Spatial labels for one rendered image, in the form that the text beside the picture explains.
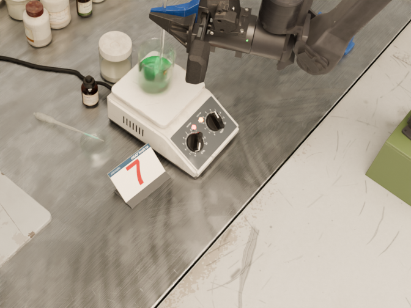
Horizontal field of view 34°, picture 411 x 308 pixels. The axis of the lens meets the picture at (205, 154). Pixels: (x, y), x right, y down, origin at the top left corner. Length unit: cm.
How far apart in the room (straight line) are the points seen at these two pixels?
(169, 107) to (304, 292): 37
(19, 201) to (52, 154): 11
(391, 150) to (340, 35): 26
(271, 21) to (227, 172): 33
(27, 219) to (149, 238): 20
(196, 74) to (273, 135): 31
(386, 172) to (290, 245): 21
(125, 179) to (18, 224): 18
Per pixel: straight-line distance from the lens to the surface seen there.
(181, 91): 113
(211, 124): 114
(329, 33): 95
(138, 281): 105
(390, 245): 116
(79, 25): 134
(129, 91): 112
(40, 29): 127
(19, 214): 110
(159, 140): 111
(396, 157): 114
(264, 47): 97
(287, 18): 93
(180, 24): 98
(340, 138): 124
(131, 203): 111
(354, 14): 93
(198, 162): 112
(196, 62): 92
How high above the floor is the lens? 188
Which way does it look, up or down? 58 degrees down
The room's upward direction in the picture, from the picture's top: 11 degrees clockwise
